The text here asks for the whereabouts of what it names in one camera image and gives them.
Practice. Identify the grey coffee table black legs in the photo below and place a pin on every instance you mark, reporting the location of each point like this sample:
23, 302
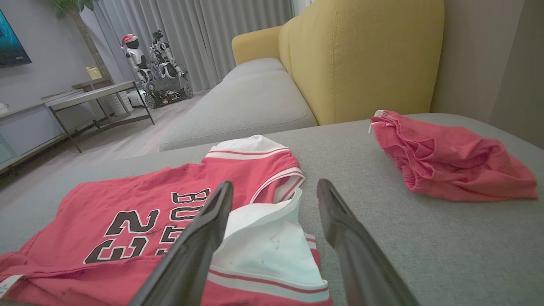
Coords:
89, 94

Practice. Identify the wall mounted television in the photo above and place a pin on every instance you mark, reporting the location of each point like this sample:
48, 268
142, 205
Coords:
10, 42

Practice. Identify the large grey sofa ottoman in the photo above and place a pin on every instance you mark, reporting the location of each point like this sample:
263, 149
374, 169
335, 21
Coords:
425, 255

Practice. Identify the mint and white TV cabinet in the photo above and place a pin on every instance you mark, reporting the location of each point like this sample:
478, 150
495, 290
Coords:
25, 127

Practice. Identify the grey pleated curtain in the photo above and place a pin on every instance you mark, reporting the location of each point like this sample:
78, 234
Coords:
212, 34

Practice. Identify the red shorts white stripe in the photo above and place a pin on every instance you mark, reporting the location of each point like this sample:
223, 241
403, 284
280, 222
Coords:
446, 161

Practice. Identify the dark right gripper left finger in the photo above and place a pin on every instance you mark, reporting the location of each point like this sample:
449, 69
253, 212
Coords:
191, 255

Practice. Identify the white round floor device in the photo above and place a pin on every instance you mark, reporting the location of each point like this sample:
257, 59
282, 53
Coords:
136, 97

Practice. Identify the yellow pitcher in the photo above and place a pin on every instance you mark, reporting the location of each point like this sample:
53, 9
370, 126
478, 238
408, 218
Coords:
93, 73

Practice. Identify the red basketball jersey white trim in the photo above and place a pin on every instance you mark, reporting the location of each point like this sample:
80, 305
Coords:
106, 199

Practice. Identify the indoor plant with trunk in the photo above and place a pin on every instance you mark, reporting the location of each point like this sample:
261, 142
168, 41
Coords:
87, 38

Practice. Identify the white ribbed bin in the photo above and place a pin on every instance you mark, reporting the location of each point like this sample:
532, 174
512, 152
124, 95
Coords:
114, 102

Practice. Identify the white black toy robot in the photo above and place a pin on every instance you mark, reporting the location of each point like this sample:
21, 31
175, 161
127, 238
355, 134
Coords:
168, 57

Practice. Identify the grey sofa seat cushion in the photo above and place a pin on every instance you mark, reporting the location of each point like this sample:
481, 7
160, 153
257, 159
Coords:
255, 66
246, 110

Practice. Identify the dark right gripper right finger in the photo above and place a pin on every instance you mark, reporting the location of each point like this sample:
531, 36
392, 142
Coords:
365, 267

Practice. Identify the white wheeled robot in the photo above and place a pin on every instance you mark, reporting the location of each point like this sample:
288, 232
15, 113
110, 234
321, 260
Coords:
168, 92

